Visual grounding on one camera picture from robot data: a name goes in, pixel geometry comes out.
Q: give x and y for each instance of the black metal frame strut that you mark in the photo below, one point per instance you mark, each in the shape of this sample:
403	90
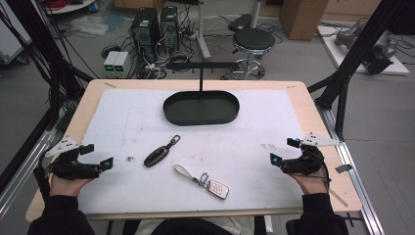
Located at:
39	49
355	52

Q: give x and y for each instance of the white plastic bag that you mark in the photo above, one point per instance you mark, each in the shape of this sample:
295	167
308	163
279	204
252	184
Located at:
89	25

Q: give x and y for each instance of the person's right hand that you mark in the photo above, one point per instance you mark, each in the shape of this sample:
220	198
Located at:
311	184

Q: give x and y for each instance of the black car key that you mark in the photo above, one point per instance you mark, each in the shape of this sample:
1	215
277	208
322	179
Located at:
158	155

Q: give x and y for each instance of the person's left hand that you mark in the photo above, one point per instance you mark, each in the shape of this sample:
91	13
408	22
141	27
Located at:
67	186

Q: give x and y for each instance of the person's lap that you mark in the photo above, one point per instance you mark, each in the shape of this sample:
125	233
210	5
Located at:
195	226

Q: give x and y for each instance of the thin wooden stick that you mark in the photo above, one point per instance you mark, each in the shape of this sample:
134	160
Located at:
338	197

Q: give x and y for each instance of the flat black case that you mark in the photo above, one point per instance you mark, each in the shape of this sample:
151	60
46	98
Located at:
240	22

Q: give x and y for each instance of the large black computer tower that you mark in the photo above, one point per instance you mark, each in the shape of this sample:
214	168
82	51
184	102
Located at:
145	32

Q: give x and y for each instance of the white board with equipment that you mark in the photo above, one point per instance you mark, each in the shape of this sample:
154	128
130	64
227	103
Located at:
368	49

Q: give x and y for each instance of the black key rack with tray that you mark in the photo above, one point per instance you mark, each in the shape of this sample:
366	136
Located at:
200	109

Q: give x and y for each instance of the white table mat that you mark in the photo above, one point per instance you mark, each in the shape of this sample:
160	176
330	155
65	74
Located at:
212	153

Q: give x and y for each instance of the brown cardboard box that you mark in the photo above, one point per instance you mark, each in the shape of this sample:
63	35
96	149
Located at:
303	18

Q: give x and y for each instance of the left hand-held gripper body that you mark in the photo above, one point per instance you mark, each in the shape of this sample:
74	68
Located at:
73	169

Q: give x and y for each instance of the grey power supply unit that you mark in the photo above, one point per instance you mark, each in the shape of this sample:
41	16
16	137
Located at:
121	63
110	62

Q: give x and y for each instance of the grey tape piece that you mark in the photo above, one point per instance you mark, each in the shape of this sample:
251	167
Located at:
344	168

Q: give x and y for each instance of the slim black computer tower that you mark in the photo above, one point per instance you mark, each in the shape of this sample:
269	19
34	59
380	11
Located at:
169	27

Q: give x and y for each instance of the white desk leg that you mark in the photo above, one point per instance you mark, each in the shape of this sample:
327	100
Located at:
203	32

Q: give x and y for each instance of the black round stool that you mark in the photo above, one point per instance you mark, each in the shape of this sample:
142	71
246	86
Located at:
253	40

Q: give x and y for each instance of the aluminium rail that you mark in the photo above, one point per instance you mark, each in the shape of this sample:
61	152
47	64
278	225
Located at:
23	169
352	176

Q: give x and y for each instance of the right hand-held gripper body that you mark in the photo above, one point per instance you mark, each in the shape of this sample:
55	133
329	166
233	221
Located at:
305	163

